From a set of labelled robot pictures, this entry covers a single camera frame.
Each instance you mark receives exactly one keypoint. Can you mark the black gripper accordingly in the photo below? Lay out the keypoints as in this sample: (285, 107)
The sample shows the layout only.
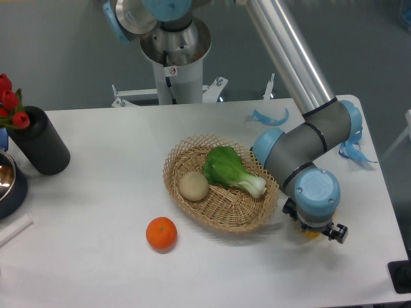
(332, 231)

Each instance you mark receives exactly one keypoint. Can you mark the yellow bell pepper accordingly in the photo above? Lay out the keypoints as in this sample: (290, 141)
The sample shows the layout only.
(313, 235)

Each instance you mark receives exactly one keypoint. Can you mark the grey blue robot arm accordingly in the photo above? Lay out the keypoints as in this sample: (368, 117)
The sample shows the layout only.
(328, 122)

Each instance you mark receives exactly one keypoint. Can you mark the crumpled blue tape strip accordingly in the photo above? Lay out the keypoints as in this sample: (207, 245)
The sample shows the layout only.
(351, 150)

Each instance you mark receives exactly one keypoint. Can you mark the woven wicker basket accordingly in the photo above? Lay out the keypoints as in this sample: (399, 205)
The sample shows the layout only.
(225, 209)

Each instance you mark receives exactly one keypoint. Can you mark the black device at edge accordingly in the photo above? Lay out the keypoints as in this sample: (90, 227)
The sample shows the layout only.
(400, 276)

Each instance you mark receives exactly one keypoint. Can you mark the green bok choy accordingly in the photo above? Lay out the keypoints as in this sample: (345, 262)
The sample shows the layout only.
(224, 167)

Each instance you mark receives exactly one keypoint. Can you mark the beige potato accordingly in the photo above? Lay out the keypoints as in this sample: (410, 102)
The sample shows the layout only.
(193, 186)

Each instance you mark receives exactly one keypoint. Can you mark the orange tangerine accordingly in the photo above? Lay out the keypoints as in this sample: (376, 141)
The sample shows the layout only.
(161, 233)

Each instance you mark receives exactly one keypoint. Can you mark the black cylindrical vase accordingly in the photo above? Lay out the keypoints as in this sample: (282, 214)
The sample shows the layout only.
(41, 143)

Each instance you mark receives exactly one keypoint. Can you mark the white paper strip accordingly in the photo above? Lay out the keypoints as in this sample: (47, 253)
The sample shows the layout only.
(15, 228)

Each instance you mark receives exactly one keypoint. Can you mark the metal bowl dark rim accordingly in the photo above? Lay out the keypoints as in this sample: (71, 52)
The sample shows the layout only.
(14, 186)

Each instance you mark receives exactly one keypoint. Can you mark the red tulip flowers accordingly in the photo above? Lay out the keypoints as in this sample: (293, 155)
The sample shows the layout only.
(13, 114)

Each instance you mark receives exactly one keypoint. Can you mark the blue object left edge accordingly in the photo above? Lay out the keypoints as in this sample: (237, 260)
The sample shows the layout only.
(4, 139)

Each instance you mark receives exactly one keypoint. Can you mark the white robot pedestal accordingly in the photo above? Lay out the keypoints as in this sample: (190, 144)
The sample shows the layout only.
(177, 58)

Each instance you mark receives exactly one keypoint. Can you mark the white metal base frame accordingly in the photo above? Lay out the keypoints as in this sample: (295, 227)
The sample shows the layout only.
(213, 93)

